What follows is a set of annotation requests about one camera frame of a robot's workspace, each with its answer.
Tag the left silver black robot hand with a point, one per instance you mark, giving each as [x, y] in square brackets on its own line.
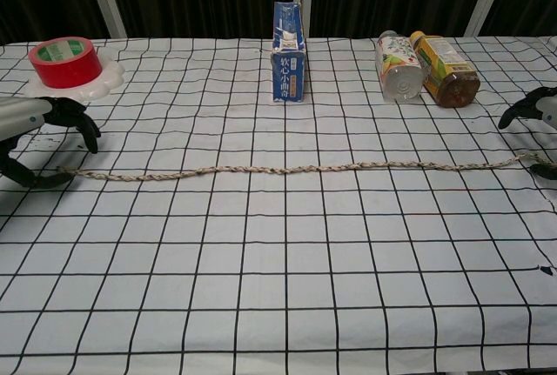
[22, 116]

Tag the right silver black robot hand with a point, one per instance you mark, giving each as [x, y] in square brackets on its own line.
[533, 105]

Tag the red tape roll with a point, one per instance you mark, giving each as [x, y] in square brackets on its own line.
[69, 72]

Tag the white flower-shaped plate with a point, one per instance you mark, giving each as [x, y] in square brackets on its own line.
[109, 77]

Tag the tea bottle with yellow label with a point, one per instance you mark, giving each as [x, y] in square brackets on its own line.
[444, 66]

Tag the clear bottle with floral label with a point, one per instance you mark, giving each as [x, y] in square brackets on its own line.
[398, 62]

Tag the blue white cookie carton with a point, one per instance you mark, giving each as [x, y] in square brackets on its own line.
[287, 75]

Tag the white black checked tablecloth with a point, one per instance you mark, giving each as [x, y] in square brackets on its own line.
[261, 262]

